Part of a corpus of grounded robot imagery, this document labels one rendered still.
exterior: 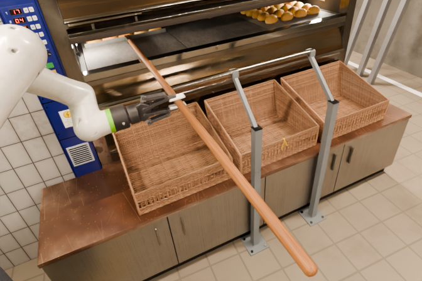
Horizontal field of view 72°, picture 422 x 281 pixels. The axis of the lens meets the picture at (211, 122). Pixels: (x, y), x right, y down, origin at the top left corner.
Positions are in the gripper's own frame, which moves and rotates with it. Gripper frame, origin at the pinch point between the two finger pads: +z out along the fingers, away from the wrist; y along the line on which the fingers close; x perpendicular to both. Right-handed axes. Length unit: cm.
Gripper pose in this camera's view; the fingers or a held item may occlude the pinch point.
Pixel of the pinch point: (176, 101)
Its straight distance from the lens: 119.2
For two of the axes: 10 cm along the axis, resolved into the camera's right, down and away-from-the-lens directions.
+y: 0.7, 8.2, 5.6
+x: 4.3, 4.9, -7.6
